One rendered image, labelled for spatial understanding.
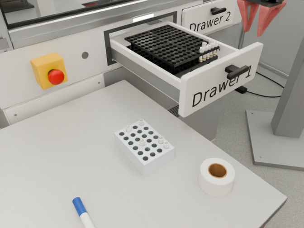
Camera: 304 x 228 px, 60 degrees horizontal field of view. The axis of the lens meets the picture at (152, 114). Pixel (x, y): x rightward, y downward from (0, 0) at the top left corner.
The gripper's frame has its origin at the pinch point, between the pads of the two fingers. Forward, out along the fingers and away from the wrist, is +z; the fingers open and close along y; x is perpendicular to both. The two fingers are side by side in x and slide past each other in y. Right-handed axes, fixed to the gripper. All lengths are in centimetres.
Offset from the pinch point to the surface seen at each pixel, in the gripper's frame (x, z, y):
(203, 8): -23.6, 8.9, 34.3
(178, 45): 1.6, 10.8, 20.9
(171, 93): 15.7, 15.1, 8.6
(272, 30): -170, 67, 75
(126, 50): 15.3, 11.2, 28.1
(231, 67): 3.2, 8.9, 1.3
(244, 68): 1.4, 8.8, -1.1
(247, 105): -106, 101, 46
